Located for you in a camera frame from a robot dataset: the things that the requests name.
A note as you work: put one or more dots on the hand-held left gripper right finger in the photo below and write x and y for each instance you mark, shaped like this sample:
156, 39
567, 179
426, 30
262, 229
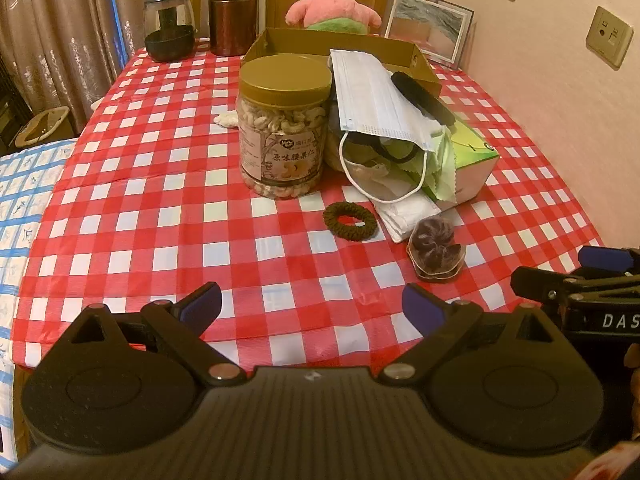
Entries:
422, 310

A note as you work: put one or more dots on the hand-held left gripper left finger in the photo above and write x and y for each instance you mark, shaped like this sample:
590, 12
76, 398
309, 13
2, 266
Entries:
197, 310

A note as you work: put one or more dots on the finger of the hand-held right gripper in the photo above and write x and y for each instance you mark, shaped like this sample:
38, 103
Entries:
605, 258
535, 282

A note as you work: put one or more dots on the dark green hair scrunchie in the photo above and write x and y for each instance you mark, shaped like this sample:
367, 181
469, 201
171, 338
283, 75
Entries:
332, 222

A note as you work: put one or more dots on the small white cloth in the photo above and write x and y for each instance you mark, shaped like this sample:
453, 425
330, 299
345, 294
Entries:
227, 120

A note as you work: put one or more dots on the black headband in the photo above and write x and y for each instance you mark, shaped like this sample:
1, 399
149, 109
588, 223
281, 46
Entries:
420, 97

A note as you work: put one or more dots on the brown cardboard box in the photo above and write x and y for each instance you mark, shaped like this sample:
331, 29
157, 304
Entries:
290, 42

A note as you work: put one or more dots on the person's right hand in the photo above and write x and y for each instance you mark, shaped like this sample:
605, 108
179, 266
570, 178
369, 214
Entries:
634, 385

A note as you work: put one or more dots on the red white checked tablecloth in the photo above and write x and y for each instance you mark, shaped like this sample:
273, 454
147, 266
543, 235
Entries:
150, 210

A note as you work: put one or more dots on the green tissue box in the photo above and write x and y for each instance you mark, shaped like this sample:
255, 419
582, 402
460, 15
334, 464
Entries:
475, 160

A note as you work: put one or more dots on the clear cashew jar gold lid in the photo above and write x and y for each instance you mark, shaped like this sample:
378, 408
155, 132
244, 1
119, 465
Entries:
280, 150

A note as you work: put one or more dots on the blue checked blanket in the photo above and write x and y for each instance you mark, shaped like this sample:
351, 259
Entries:
25, 200

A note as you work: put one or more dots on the small floor basket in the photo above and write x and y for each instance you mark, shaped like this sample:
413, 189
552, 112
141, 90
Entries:
42, 127

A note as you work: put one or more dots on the glass jar with black lid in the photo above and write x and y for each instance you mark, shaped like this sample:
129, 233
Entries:
167, 45

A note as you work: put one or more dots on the framed picture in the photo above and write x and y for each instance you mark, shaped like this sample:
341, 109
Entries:
425, 25

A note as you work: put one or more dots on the brown metal canister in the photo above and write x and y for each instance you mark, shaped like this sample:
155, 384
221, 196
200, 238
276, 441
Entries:
232, 15

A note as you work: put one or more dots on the beige patterned curtain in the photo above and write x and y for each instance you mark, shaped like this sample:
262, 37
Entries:
65, 20

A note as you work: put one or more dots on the large beige wall socket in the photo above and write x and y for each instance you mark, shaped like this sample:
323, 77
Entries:
610, 35

